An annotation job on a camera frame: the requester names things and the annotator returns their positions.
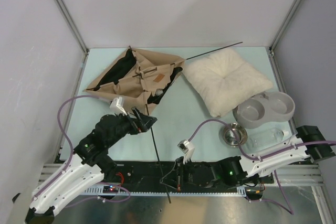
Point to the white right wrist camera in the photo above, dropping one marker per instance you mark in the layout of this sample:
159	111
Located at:
187	148

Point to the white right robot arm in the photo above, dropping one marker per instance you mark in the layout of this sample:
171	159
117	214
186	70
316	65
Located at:
308	143

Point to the aluminium frame post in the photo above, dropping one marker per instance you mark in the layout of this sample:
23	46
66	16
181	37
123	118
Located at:
290	15
72	26

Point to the tan fabric pet tent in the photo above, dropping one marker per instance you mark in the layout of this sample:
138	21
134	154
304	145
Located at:
120	79

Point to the stainless steel bowl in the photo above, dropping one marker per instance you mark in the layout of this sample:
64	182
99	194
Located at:
233	135

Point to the white pompom toy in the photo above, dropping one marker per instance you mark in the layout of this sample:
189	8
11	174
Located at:
158	92

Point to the clear plastic bottle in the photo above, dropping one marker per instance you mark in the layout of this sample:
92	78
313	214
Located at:
266	139

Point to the aluminium frame post left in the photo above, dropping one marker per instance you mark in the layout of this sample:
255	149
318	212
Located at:
72	26

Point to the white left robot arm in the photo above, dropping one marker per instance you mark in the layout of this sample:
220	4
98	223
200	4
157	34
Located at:
88	164

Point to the grey double pet bowl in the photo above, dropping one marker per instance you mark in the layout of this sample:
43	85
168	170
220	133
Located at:
264	108

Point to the cream fluffy cushion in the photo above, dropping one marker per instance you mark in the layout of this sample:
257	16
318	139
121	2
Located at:
224	80

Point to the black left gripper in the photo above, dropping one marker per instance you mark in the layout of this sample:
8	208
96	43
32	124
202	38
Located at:
143	124

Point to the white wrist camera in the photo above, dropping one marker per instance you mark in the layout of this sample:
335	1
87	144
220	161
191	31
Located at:
117	108
187	148

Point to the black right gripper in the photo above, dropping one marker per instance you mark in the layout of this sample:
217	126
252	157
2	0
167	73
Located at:
181	183

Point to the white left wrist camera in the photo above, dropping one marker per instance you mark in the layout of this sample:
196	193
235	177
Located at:
117	108

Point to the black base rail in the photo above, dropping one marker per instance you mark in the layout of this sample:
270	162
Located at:
143	177

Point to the aluminium frame post right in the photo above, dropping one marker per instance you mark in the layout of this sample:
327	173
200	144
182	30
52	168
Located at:
290	15

